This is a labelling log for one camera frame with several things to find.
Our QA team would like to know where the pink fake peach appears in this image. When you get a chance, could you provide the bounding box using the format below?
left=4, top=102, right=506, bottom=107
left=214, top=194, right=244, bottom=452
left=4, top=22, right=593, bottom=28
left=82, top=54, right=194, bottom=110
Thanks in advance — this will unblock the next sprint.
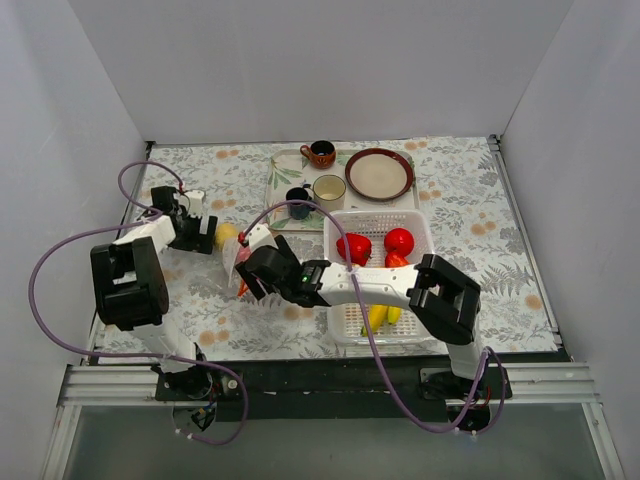
left=235, top=246, right=251, bottom=263

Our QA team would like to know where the yellow fake lemon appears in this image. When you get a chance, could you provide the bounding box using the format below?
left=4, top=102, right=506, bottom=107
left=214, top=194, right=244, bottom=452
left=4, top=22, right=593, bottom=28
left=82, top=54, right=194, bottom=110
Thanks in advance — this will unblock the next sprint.
left=214, top=223, right=239, bottom=251

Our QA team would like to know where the clear zip top bag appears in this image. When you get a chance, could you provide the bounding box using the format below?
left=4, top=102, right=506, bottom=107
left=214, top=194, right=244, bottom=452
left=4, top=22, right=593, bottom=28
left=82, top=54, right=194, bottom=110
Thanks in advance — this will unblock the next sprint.
left=214, top=228, right=249, bottom=298

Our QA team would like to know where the red fake bell pepper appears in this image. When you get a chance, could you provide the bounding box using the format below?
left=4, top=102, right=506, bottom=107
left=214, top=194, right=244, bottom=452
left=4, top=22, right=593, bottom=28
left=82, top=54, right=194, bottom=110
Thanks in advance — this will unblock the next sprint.
left=336, top=233, right=372, bottom=267

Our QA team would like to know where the white plastic basket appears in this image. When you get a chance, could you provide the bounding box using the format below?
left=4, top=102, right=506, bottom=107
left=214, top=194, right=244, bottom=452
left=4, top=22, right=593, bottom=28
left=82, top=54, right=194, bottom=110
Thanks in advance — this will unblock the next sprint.
left=327, top=209, right=435, bottom=347

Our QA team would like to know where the yellow fake banana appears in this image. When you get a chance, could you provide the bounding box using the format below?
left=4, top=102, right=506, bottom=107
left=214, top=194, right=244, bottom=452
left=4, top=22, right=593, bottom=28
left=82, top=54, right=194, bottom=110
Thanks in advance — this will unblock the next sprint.
left=361, top=305, right=403, bottom=337

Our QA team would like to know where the orange fake mango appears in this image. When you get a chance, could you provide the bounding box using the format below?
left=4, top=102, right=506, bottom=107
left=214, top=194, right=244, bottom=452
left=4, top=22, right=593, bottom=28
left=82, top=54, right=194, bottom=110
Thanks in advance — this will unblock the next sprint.
left=385, top=251, right=409, bottom=268

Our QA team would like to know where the red fake apple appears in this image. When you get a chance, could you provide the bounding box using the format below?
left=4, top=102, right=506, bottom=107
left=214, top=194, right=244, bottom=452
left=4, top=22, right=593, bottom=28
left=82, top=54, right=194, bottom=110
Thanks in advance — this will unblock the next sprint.
left=384, top=228, right=415, bottom=257

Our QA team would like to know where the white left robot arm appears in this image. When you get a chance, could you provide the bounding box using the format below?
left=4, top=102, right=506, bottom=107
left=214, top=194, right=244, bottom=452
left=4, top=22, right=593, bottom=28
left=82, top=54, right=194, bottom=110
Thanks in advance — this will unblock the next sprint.
left=90, top=186, right=217, bottom=400

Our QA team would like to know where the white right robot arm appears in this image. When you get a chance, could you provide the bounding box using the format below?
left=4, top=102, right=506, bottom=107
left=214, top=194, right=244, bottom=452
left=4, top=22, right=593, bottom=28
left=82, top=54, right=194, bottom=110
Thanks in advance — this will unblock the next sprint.
left=236, top=232, right=489, bottom=398

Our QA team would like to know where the dark blue cup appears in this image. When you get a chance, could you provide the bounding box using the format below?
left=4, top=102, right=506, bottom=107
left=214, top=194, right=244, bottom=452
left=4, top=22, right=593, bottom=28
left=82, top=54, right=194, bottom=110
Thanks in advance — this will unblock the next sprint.
left=285, top=184, right=315, bottom=220

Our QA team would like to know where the cream mug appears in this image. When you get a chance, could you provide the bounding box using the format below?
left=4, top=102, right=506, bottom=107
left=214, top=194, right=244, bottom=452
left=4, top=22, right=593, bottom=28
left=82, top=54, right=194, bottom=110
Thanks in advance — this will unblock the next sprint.
left=312, top=175, right=347, bottom=212

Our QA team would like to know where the floral serving tray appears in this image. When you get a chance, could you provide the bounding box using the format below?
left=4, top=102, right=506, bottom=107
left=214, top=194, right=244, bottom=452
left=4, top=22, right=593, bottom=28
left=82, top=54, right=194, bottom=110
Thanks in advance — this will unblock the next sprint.
left=266, top=147, right=419, bottom=211

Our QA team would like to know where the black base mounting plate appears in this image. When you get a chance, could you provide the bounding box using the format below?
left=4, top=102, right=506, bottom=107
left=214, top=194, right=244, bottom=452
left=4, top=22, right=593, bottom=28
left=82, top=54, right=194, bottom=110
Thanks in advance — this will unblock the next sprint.
left=154, top=352, right=514, bottom=424

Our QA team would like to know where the brown orange cup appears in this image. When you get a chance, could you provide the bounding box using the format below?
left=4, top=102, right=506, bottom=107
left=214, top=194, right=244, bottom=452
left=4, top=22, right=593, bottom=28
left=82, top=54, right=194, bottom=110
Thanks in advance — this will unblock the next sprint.
left=300, top=140, right=336, bottom=169

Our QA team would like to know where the red rimmed cream plate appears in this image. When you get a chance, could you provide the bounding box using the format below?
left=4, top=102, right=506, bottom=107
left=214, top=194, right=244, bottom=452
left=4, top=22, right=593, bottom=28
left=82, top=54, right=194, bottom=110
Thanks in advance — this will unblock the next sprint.
left=344, top=147, right=415, bottom=202

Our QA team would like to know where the floral tablecloth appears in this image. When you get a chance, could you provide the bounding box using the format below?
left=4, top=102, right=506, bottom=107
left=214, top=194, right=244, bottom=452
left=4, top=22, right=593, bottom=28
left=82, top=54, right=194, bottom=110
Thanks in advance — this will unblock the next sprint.
left=136, top=137, right=560, bottom=361

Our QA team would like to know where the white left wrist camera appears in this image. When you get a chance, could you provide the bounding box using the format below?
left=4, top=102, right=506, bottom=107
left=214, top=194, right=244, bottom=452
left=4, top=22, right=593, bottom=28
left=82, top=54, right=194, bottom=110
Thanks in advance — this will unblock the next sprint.
left=178, top=190, right=206, bottom=218

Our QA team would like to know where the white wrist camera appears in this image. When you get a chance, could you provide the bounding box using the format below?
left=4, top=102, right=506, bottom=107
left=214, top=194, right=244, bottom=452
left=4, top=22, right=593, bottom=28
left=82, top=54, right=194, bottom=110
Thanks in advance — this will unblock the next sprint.
left=239, top=223, right=277, bottom=251
left=178, top=190, right=206, bottom=218

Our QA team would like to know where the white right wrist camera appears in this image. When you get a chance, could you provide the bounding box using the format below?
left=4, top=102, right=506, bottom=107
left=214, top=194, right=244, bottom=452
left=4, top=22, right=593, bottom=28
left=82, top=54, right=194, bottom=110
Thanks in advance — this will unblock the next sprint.
left=239, top=223, right=277, bottom=251

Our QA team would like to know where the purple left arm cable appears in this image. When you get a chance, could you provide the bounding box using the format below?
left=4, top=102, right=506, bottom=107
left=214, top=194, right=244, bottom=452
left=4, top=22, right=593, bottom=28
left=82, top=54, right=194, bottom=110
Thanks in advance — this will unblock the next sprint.
left=28, top=160, right=249, bottom=445

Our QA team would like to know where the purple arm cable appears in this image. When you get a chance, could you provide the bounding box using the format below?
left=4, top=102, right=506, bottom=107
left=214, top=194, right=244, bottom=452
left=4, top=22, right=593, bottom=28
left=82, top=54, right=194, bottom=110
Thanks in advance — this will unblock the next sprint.
left=28, top=160, right=249, bottom=445
left=247, top=198, right=506, bottom=434

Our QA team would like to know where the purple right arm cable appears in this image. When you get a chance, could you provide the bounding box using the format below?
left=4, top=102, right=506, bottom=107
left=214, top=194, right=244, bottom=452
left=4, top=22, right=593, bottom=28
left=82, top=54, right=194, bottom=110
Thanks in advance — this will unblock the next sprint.
left=247, top=198, right=506, bottom=434

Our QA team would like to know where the aluminium frame rail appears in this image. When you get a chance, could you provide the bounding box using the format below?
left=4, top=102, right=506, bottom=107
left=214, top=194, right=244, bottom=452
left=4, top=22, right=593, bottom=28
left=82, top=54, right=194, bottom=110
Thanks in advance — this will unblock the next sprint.
left=57, top=365, right=167, bottom=407

